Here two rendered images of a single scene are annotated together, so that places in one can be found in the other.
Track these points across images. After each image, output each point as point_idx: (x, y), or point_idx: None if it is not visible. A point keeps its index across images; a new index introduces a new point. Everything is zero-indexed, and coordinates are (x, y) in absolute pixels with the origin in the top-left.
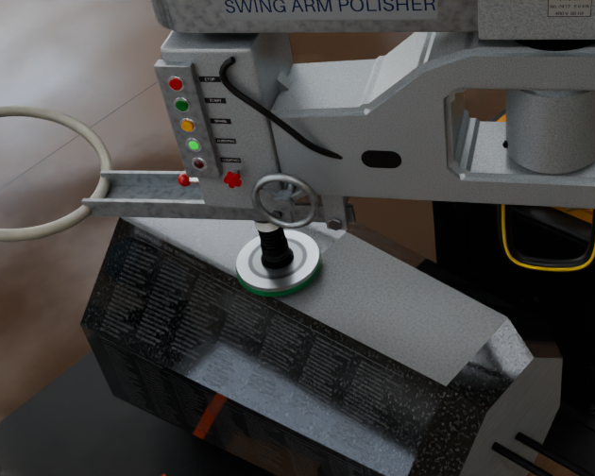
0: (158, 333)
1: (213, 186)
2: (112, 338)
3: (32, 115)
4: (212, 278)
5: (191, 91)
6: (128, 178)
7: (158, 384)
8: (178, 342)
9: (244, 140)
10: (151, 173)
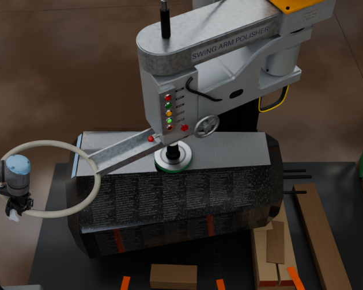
0: (129, 214)
1: (170, 134)
2: (104, 229)
3: (26, 148)
4: (146, 177)
5: (173, 98)
6: (102, 153)
7: (130, 236)
8: (142, 212)
9: (187, 109)
10: (114, 145)
